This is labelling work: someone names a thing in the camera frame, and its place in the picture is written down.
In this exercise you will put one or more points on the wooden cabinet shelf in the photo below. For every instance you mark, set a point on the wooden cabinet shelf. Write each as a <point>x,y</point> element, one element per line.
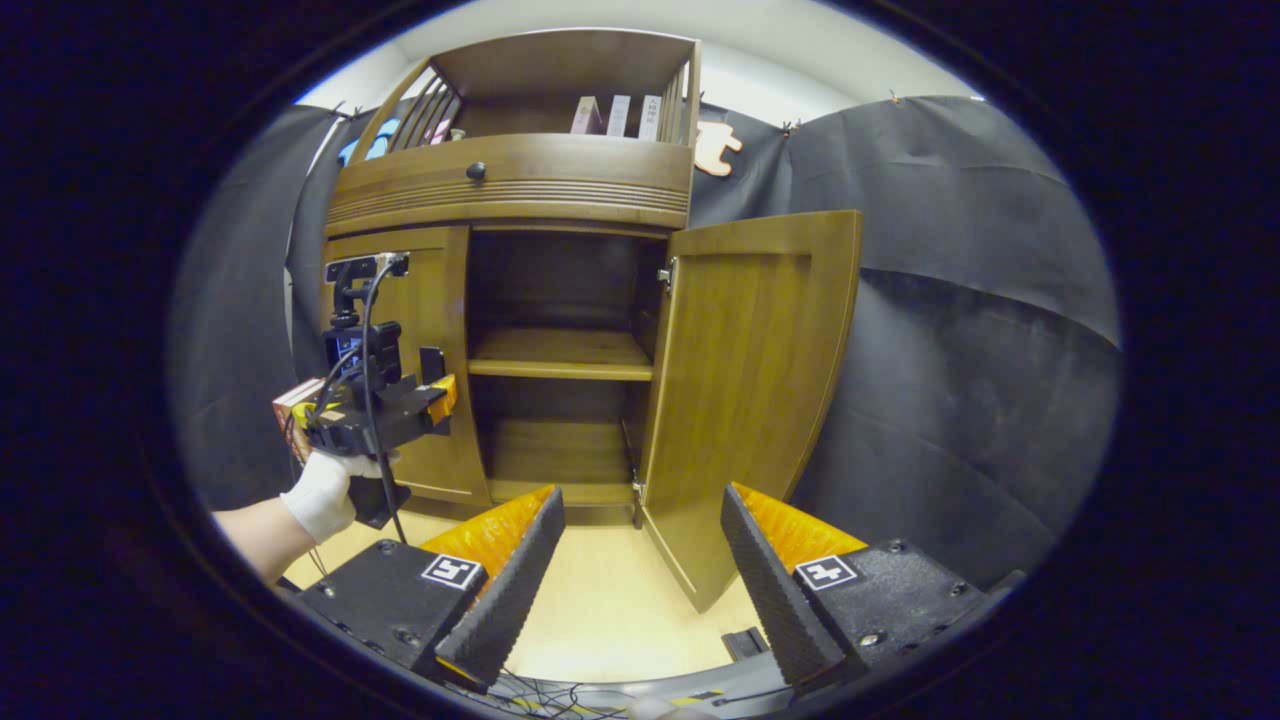
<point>560,352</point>

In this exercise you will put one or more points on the wooden shoe cabinet door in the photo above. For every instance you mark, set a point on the wooden shoe cabinet door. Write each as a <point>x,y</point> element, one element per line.
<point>740,400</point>
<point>440,290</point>

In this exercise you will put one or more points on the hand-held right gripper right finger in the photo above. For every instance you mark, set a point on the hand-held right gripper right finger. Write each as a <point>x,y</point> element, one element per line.
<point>775,600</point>

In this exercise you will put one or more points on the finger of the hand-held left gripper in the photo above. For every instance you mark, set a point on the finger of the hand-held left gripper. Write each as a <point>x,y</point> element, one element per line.
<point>444,398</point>

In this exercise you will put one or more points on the wooden cabinet drawer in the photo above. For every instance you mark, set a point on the wooden cabinet drawer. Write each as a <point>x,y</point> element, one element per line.
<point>580,180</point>

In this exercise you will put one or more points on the black round drawer knob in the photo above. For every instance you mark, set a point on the black round drawer knob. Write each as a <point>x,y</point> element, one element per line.
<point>476,171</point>

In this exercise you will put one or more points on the wooden double-door shoe cabinet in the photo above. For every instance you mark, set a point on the wooden double-door shoe cabinet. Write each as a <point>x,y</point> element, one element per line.
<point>560,60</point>

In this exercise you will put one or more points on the black backdrop cloth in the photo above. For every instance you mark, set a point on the black backdrop cloth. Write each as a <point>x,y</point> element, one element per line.
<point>950,350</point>

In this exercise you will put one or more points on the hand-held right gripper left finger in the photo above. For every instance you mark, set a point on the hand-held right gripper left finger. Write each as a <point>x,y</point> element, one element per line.
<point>510,600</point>

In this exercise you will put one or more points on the red book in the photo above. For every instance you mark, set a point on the red book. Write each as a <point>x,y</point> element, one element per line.
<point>290,397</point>

